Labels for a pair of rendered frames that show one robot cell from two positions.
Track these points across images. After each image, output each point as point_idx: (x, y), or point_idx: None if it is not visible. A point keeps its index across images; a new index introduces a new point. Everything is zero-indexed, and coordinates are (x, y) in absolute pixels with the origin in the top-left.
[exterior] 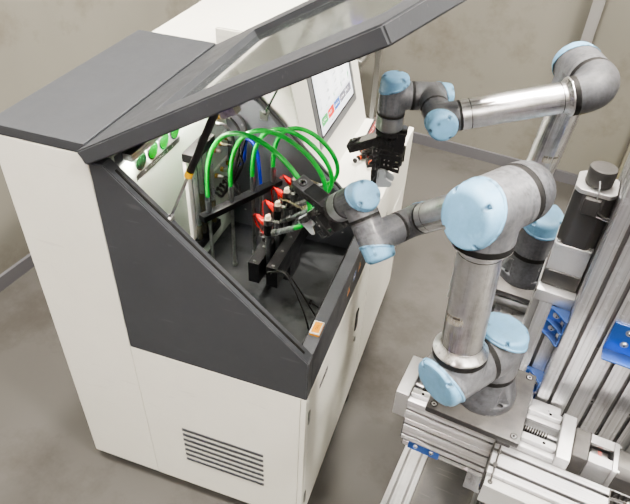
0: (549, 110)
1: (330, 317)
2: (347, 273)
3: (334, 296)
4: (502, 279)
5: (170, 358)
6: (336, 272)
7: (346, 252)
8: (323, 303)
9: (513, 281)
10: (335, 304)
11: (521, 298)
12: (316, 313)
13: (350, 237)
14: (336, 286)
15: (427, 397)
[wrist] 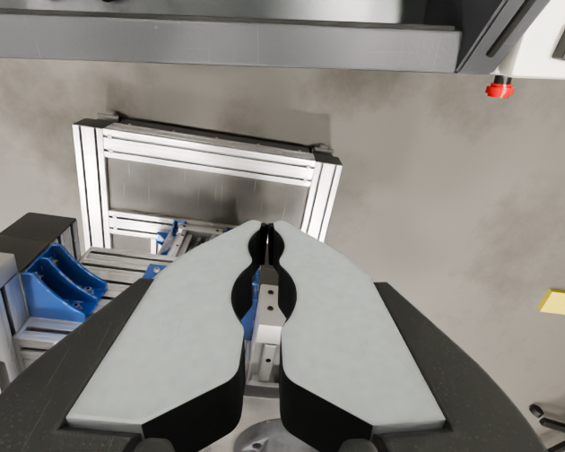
0: None
1: (6, 57)
2: (202, 56)
3: (84, 45)
4: (247, 425)
5: None
6: (194, 17)
7: (304, 22)
8: (36, 18)
9: (236, 449)
10: (56, 58)
11: (209, 447)
12: None
13: (446, 1)
14: (128, 38)
15: None
